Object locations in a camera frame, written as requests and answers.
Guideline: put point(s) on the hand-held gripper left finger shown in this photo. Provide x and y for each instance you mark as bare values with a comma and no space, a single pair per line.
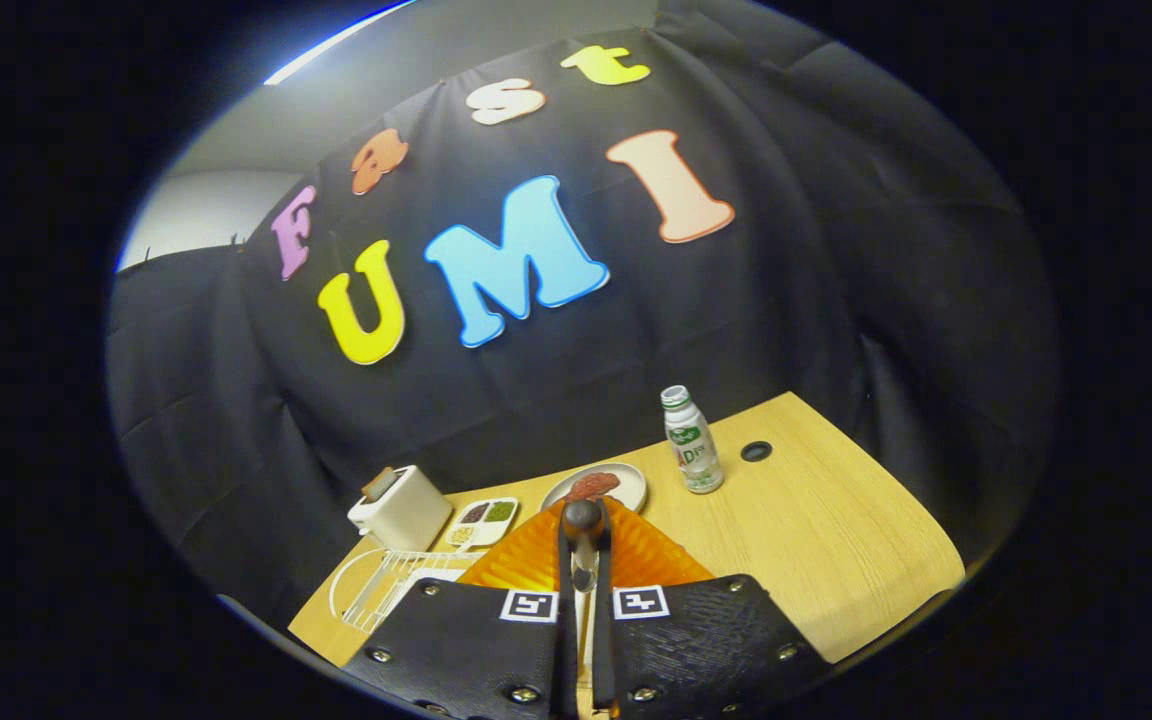
456,650

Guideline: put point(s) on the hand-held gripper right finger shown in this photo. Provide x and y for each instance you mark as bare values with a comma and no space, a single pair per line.
696,640

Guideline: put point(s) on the white divided dish with beans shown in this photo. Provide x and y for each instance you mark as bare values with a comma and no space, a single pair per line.
481,520

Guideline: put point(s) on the beige plate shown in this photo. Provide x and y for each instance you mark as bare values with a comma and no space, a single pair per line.
631,485

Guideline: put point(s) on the white toaster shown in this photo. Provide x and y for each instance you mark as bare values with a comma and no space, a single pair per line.
406,515

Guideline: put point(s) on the brown bread slice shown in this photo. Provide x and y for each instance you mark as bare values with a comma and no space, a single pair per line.
379,483

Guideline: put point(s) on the brown meat piece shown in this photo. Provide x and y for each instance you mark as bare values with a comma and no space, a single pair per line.
591,486

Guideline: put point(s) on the white drink bottle green label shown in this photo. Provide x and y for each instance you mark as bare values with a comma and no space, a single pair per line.
696,450

